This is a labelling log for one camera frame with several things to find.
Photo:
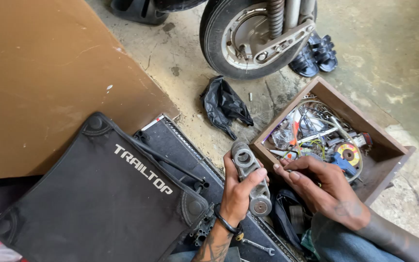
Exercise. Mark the person's left hand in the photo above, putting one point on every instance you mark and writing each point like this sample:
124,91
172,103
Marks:
235,198

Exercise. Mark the person's right hand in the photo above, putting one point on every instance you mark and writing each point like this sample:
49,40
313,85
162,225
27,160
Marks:
335,198

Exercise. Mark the grey metal link arm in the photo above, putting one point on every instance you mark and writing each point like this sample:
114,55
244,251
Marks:
247,165

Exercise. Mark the blue glue gun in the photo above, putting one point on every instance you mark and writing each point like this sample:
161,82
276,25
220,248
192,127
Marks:
344,164

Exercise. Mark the person's blue jeans leg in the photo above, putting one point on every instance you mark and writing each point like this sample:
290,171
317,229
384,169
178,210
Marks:
344,243

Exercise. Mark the yellow grinding disc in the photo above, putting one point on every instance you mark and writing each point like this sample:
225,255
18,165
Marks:
351,153

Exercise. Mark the black fabric bag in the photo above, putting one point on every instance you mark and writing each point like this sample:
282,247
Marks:
286,214

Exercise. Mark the silver combination wrench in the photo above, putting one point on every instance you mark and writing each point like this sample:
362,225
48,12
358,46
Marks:
258,246

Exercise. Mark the brown wooden drawer box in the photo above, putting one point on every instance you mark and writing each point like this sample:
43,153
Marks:
384,156

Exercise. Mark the silver metal bar tool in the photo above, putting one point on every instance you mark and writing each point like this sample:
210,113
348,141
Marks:
318,134

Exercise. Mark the small clear plastic bag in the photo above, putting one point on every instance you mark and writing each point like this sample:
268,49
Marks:
281,139

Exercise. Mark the black case base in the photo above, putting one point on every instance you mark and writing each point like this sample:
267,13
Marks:
175,145

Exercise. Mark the crumpled black plastic bag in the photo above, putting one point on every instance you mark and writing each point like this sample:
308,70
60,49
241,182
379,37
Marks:
224,103

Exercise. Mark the black printed case lid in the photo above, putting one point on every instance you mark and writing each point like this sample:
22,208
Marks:
96,196

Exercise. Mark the black sandal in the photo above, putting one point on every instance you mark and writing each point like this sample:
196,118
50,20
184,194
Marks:
326,52
304,62

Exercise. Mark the scooter front wheel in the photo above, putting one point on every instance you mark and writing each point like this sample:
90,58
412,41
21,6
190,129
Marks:
213,36

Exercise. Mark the scooter shock absorber spring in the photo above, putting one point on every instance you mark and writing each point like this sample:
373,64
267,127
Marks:
275,18

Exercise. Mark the black scooter body panel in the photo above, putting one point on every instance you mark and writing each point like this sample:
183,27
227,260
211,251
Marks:
136,11

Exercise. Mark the brown hardboard sheet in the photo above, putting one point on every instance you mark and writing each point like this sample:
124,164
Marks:
49,80

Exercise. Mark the dark metal bracket part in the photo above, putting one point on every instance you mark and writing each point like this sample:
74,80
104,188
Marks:
202,227

